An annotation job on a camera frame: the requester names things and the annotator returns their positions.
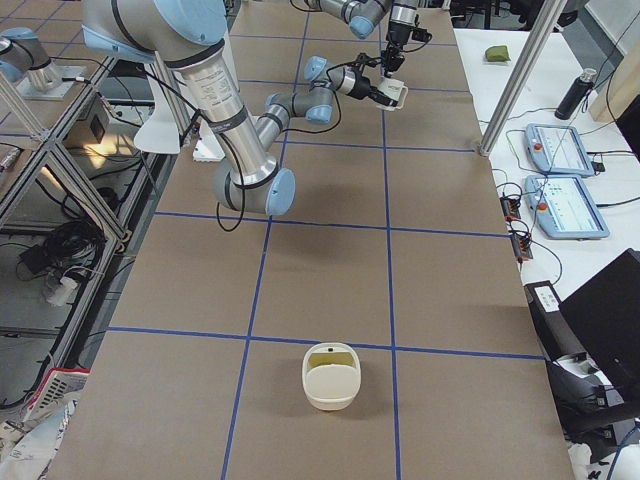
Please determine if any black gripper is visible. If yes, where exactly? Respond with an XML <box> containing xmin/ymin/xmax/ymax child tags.
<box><xmin>382</xmin><ymin>22</ymin><xmax>431</xmax><ymax>78</ymax></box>
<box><xmin>344</xmin><ymin>53</ymin><xmax>384</xmax><ymax>103</ymax></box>

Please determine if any white HOME mug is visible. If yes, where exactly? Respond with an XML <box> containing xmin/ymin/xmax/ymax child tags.
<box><xmin>376</xmin><ymin>77</ymin><xmax>409</xmax><ymax>111</ymax></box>

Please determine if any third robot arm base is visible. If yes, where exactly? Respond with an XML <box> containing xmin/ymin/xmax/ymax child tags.
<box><xmin>1</xmin><ymin>27</ymin><xmax>86</xmax><ymax>101</ymax></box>

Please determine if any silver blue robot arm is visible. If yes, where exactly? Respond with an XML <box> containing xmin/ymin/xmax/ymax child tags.
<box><xmin>304</xmin><ymin>0</ymin><xmax>432</xmax><ymax>78</ymax></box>
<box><xmin>82</xmin><ymin>1</ymin><xmax>397</xmax><ymax>216</ymax></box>

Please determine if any green cloth pouch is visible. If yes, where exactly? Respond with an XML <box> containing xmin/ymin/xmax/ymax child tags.
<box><xmin>484</xmin><ymin>45</ymin><xmax>511</xmax><ymax>63</ymax></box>

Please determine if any black water bottle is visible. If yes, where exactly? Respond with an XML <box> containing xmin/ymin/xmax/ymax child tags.
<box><xmin>554</xmin><ymin>68</ymin><xmax>598</xmax><ymax>120</ymax></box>

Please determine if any far teach pendant tablet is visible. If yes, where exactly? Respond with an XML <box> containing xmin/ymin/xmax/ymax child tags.
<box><xmin>525</xmin><ymin>123</ymin><xmax>595</xmax><ymax>177</ymax></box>

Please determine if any teach pendant tablet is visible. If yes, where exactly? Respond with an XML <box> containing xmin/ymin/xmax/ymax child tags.
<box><xmin>525</xmin><ymin>123</ymin><xmax>595</xmax><ymax>177</ymax></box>
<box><xmin>523</xmin><ymin>174</ymin><xmax>610</xmax><ymax>240</ymax></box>

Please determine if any orange terminal block strip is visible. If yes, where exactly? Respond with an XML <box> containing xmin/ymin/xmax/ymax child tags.
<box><xmin>499</xmin><ymin>196</ymin><xmax>533</xmax><ymax>264</ymax></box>

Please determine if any near teach pendant tablet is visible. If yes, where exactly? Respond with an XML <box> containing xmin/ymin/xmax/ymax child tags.
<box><xmin>523</xmin><ymin>174</ymin><xmax>610</xmax><ymax>240</ymax></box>

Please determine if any cream plastic basket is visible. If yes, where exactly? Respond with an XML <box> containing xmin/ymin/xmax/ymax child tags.
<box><xmin>301</xmin><ymin>342</ymin><xmax>361</xmax><ymax>411</ymax></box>

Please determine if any black Huawei monitor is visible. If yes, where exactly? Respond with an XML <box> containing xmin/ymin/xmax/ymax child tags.
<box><xmin>560</xmin><ymin>248</ymin><xmax>639</xmax><ymax>400</ymax></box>

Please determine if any aluminium corner post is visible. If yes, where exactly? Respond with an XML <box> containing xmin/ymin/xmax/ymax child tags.
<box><xmin>478</xmin><ymin>0</ymin><xmax>567</xmax><ymax>157</ymax></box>

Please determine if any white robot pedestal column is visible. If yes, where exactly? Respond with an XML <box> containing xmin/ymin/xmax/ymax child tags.
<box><xmin>134</xmin><ymin>0</ymin><xmax>246</xmax><ymax>164</ymax></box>

